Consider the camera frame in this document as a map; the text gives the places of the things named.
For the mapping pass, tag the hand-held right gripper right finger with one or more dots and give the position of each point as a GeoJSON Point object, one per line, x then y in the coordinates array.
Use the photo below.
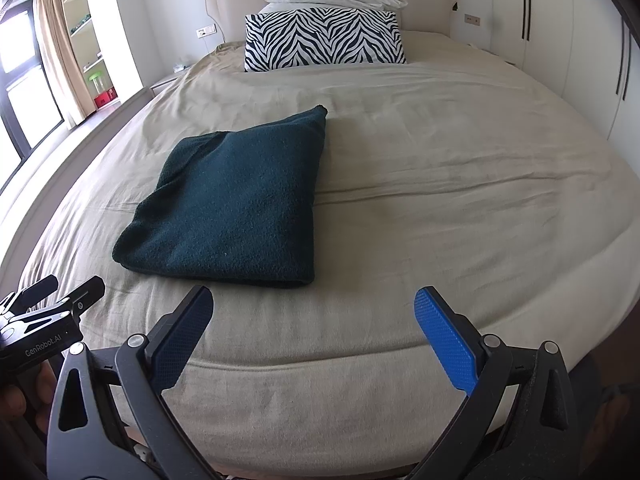
{"type": "Point", "coordinates": [447, 340]}

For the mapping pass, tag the white wall outlet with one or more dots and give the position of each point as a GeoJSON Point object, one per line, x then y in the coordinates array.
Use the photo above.
{"type": "Point", "coordinates": [206, 31]}
{"type": "Point", "coordinates": [472, 19]}

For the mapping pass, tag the white wall shelf unit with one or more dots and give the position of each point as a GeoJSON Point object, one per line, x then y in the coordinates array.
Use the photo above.
{"type": "Point", "coordinates": [95, 25]}

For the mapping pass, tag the dark teal knit sweater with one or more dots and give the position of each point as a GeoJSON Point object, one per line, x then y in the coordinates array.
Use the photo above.
{"type": "Point", "coordinates": [235, 200]}

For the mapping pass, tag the white nightstand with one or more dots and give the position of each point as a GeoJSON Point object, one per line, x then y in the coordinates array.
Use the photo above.
{"type": "Point", "coordinates": [167, 80]}

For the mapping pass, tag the zebra print pillow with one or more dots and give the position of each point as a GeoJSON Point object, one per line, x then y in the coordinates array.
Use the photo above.
{"type": "Point", "coordinates": [325, 40]}

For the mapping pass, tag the red box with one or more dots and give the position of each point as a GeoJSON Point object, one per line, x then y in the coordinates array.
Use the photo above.
{"type": "Point", "coordinates": [105, 98]}

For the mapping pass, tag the bed with beige sheet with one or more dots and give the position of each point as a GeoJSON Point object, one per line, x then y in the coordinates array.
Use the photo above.
{"type": "Point", "coordinates": [425, 185]}

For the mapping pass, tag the beige curtain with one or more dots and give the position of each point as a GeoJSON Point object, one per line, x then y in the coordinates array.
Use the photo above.
{"type": "Point", "coordinates": [60, 50]}

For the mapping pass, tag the white wardrobe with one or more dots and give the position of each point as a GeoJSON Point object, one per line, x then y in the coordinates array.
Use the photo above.
{"type": "Point", "coordinates": [565, 35]}

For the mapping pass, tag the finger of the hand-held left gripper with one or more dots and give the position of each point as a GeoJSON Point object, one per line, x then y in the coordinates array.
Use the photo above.
{"type": "Point", "coordinates": [35, 290]}
{"type": "Point", "coordinates": [70, 297]}

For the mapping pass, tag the person's left hand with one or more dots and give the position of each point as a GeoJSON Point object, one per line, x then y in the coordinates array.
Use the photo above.
{"type": "Point", "coordinates": [25, 400]}

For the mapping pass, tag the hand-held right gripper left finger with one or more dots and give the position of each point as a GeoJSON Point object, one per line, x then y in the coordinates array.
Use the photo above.
{"type": "Point", "coordinates": [182, 340]}

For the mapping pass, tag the black framed window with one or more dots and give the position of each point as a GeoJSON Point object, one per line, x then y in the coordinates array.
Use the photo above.
{"type": "Point", "coordinates": [25, 90]}

